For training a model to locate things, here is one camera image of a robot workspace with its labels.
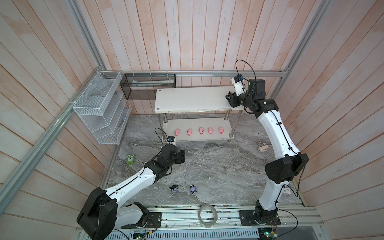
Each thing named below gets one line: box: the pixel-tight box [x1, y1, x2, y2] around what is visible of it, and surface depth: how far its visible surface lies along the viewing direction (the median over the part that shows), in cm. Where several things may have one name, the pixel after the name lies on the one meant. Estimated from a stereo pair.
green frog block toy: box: [126, 154, 136, 165], surface depth 97 cm
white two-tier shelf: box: [154, 86, 244, 143], surface depth 88 cm
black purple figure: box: [168, 184, 179, 193], surface depth 81 cm
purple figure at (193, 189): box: [189, 185, 198, 194], surface depth 83 cm
